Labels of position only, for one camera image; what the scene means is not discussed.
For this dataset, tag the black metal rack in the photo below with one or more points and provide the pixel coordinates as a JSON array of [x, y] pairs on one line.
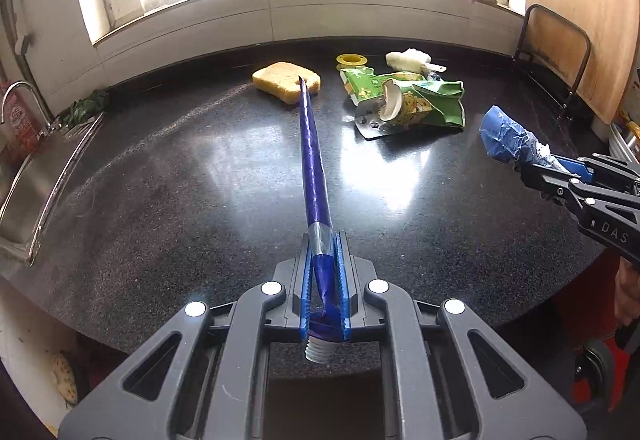
[[553, 53]]

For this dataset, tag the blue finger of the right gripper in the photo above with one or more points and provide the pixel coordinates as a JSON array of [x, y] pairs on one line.
[[566, 189], [585, 167]]

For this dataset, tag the chrome faucet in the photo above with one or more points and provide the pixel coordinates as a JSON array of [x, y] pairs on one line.
[[15, 90]]

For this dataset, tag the blue white wrapper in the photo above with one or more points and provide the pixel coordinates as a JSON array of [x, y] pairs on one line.
[[506, 140]]

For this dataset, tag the white crumpled tissue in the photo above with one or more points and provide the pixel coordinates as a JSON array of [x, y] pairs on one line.
[[410, 60]]

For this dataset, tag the person's right hand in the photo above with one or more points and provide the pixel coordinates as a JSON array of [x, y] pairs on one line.
[[627, 293]]

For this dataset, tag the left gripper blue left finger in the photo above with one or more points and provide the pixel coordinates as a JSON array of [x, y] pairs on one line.
[[203, 374]]

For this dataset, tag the green snack bag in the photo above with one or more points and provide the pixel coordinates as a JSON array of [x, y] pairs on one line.
[[405, 99]]

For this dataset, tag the red dish soap bottle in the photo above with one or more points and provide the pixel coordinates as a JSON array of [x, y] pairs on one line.
[[24, 127]]

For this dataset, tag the yellow tape roll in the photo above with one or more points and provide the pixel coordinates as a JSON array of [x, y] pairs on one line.
[[350, 60]]

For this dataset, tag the stainless steel sink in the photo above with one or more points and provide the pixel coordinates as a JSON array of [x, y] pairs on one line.
[[37, 186]]

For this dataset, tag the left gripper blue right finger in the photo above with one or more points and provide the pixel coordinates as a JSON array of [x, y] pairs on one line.
[[446, 373]]

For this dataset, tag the blue toothpaste tube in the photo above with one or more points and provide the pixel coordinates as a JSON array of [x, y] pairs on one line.
[[325, 325]]

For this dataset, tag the yellow sponge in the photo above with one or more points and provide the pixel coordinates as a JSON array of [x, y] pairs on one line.
[[282, 80]]

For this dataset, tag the green cloth by sink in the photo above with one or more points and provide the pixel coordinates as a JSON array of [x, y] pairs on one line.
[[84, 109]]

